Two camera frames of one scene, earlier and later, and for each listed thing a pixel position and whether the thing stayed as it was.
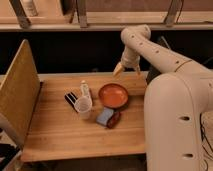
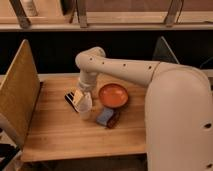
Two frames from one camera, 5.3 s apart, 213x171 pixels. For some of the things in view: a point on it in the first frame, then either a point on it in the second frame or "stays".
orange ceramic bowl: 112,95 stays
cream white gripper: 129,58 to 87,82
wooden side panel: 19,94 stays
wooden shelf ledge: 9,21 stays
